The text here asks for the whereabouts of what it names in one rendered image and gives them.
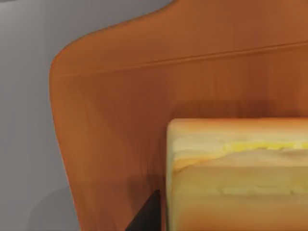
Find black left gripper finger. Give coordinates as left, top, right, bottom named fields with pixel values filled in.
left=125, top=189, right=161, bottom=231

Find brown wooden tray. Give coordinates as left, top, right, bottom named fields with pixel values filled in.
left=49, top=0, right=308, bottom=231

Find golden bread loaf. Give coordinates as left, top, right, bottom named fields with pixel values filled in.
left=166, top=117, right=308, bottom=231

